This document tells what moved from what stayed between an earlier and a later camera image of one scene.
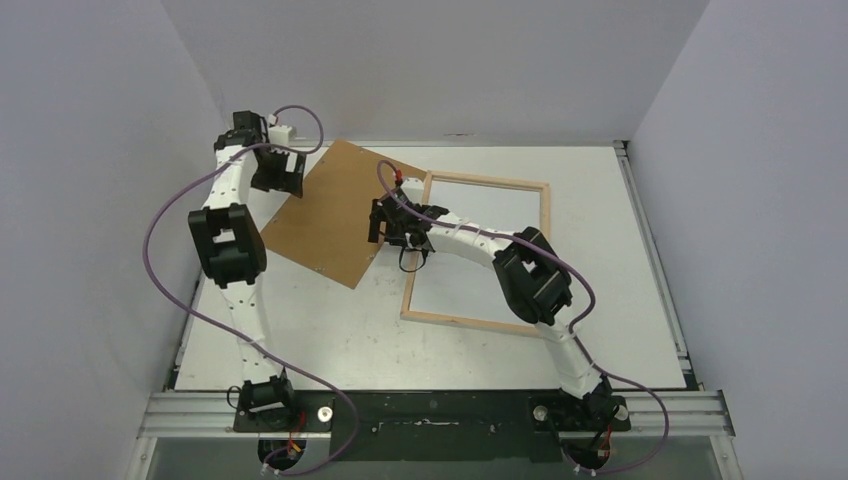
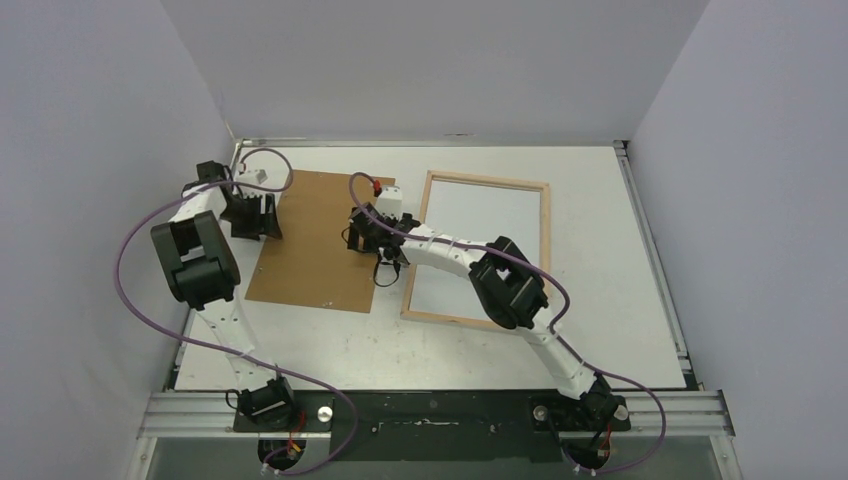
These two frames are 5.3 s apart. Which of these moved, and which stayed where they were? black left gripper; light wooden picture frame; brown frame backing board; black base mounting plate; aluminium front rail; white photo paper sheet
Moved: brown frame backing board; black left gripper
Stayed: white photo paper sheet; black base mounting plate; light wooden picture frame; aluminium front rail
